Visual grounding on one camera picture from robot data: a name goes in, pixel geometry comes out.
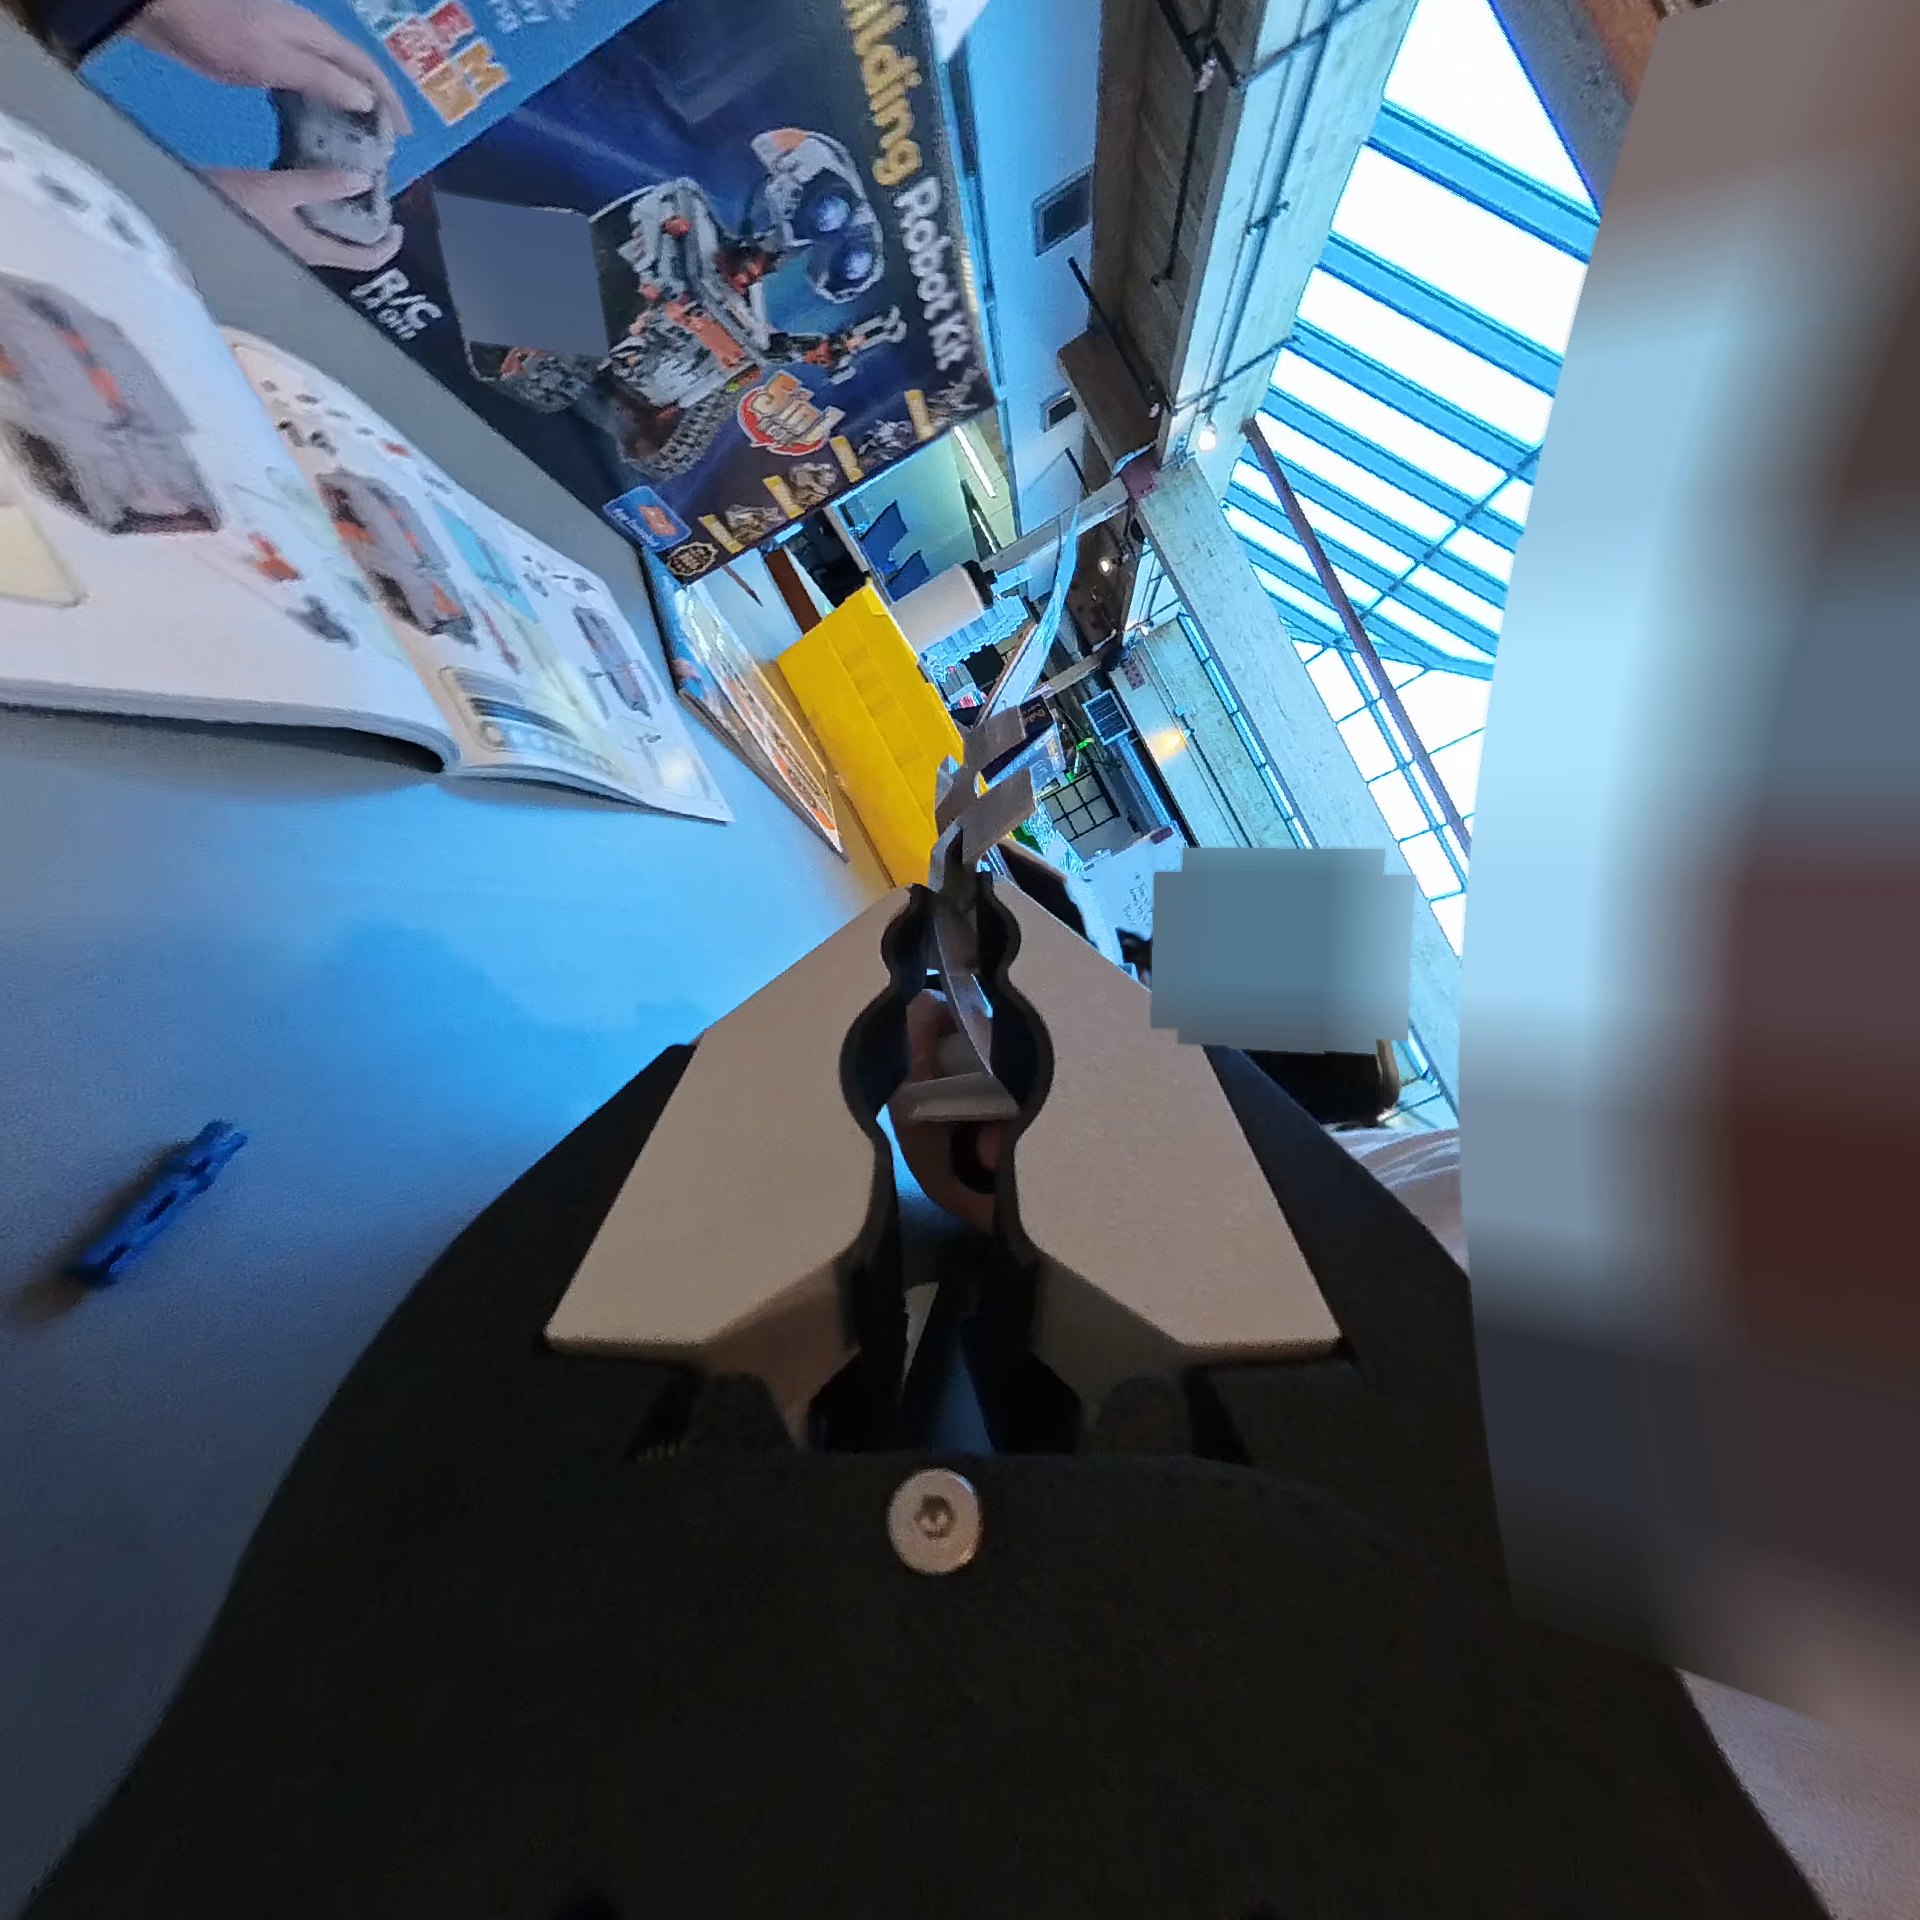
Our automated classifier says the skylight window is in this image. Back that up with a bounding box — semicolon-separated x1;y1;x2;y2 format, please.
1220;0;1607;947

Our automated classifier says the blue connector pin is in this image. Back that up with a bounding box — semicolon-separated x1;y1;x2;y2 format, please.
68;1124;249;1291

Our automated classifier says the person's right hand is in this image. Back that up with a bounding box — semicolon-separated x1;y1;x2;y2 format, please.
905;1006;1024;1235

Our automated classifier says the blue cover booklet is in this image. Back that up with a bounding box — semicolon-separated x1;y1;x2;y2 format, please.
645;548;848;856

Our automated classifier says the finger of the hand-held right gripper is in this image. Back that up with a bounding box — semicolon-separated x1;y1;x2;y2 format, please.
931;781;1048;890
958;712;1054;792

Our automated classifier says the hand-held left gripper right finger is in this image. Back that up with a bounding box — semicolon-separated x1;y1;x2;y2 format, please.
984;870;1346;1449

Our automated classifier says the open instruction booklet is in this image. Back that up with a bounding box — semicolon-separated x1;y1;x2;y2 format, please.
0;111;733;824

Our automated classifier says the grey desk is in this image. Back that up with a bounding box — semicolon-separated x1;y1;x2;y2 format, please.
0;30;921;1913

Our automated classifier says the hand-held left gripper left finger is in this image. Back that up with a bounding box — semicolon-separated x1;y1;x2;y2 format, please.
542;886;921;1446

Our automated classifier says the robot kit box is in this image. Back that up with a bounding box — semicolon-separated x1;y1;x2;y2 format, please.
75;0;999;565

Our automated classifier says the yellow plastic bin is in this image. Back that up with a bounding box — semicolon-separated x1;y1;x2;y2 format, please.
776;585;971;890

